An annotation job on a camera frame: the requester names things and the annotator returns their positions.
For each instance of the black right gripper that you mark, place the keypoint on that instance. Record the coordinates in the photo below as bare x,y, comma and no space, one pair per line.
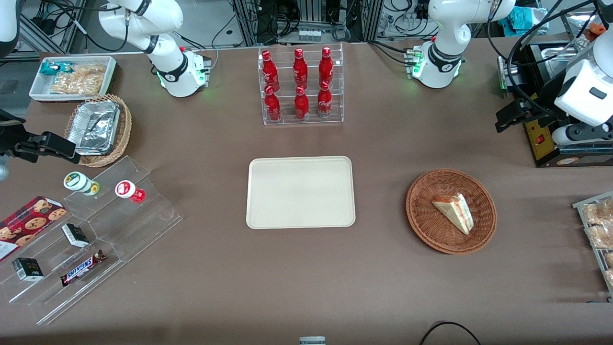
10,139

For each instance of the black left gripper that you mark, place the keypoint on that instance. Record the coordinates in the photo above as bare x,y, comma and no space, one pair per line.
547,97

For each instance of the light oval wicker basket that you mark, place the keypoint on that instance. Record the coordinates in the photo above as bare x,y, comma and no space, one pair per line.
125,124

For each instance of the Snickers chocolate bar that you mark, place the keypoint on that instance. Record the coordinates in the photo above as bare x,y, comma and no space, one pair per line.
82,268

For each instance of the red label yogurt bottle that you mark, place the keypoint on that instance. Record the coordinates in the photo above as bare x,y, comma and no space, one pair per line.
127,190

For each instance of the red chocolate cookie box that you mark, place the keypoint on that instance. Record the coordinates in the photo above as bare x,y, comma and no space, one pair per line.
28,223

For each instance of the white rectangular snack bin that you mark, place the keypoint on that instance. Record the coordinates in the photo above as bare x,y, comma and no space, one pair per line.
38,91

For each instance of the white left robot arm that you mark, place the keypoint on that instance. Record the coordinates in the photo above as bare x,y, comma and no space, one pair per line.
445,33

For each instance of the clear acrylic step shelf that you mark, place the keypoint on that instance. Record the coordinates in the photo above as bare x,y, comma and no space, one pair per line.
143,225
43,302

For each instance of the brown round wicker basket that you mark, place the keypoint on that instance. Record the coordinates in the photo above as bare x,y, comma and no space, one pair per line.
431,230

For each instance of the clear bag of crackers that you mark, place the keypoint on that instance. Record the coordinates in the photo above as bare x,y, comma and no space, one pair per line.
91,70
76,85

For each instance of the blue snack packet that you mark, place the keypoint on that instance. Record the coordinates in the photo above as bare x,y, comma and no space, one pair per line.
52,68

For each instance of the wrapped pastry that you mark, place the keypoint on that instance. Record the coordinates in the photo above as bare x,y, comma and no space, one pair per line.
602,237
601,212

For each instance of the grey white device edge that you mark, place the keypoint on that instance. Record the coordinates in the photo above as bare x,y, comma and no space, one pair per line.
312,341

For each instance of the small black carton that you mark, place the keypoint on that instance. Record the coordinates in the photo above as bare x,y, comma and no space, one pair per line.
75,235
28,269

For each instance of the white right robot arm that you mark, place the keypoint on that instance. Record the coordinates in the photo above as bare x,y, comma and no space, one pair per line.
167,62

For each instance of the green label yogurt bottle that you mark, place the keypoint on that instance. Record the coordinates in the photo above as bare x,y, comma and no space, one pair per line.
79,183

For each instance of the clear acrylic bottle rack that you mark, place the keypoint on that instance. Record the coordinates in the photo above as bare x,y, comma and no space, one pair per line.
311,120

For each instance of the red cola bottle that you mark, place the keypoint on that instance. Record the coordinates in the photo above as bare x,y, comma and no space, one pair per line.
324,103
270,72
273,106
300,69
326,67
301,105

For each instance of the triangular sandwich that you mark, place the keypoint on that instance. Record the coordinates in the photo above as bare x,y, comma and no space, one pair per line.
455,211

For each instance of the cream plastic serving tray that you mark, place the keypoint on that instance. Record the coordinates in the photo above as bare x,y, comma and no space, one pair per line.
300,191

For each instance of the teal cloth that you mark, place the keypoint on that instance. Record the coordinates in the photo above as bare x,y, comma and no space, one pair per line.
522,21

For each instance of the orange fried food piece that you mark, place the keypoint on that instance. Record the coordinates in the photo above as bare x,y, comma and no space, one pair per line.
596,31

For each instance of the steel warmer tray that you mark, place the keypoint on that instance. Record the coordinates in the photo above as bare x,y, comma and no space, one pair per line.
550,55

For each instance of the aluminium foil tray stack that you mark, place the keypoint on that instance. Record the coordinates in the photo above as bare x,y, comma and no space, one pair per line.
93,127

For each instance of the black yellow food warmer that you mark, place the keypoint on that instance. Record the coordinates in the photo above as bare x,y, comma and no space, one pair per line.
541,143

